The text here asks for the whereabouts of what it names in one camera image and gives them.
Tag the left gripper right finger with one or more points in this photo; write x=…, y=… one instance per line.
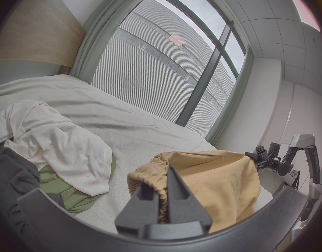
x=192, y=214

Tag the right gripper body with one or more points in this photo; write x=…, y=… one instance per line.
x=260, y=160

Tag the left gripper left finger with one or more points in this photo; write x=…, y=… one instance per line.
x=134, y=214

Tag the tan shorts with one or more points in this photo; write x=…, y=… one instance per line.
x=216, y=180

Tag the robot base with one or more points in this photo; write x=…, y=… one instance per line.
x=290, y=177

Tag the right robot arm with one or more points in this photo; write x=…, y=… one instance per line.
x=304, y=140

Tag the green garment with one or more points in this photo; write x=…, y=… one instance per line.
x=63, y=193

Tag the white garment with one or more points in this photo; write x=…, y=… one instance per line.
x=58, y=146

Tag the bed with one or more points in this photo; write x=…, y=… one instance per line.
x=111, y=109

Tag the black T-shirt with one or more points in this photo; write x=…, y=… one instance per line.
x=14, y=172

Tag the grey-green curtain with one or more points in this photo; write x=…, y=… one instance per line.
x=98, y=35

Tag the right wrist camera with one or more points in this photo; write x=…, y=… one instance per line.
x=261, y=149

